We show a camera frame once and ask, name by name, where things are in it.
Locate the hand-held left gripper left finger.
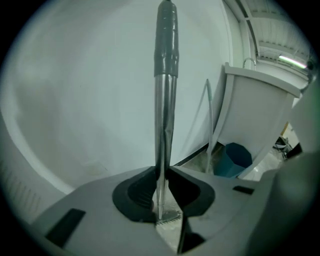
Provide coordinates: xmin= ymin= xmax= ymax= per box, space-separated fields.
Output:
xmin=31 ymin=166 xmax=180 ymax=256

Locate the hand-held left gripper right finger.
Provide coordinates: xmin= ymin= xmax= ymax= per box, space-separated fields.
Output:
xmin=167 ymin=165 xmax=264 ymax=256

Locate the grey broom with metal handle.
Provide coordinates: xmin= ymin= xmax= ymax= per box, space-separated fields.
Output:
xmin=152 ymin=0 xmax=182 ymax=227

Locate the small blue bin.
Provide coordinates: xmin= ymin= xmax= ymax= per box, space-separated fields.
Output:
xmin=214 ymin=142 xmax=254 ymax=179

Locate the white sink cabinet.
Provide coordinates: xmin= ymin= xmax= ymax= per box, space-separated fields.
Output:
xmin=211 ymin=61 xmax=302 ymax=181

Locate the person's white shirt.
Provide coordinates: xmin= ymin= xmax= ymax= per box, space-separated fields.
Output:
xmin=259 ymin=72 xmax=320 ymax=256

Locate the chrome faucet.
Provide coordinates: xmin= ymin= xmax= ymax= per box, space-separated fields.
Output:
xmin=242 ymin=57 xmax=257 ymax=70

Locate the long ceiling light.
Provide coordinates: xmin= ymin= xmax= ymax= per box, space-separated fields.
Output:
xmin=278 ymin=54 xmax=309 ymax=69

